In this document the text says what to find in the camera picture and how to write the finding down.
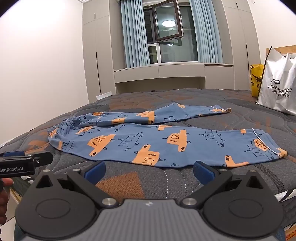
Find blue pants with orange cars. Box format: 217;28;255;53
48;102;287;168

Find person's left hand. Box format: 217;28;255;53
0;178;14;225

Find white paper sheet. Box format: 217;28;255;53
96;91;112;100

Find beige window bench cabinet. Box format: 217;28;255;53
114;62;234;93

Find white Sirowe shopping bag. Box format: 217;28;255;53
256;48;295;115

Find yellow shopping bag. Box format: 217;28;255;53
250;64;264;97

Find right light blue curtain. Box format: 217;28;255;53
189;0;223;63

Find light blue curtain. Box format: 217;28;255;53
189;0;223;63
120;0;150;68

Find left light blue curtain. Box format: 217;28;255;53
120;0;150;68

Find beige left wardrobe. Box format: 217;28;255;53
82;0;126;102

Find beige wardrobe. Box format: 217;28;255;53
82;0;126;102
213;1;260;90

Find beige right wardrobe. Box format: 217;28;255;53
213;1;260;90

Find wooden padded headboard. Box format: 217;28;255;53
266;45;296;60

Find open brown framed window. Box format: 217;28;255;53
143;1;198;64

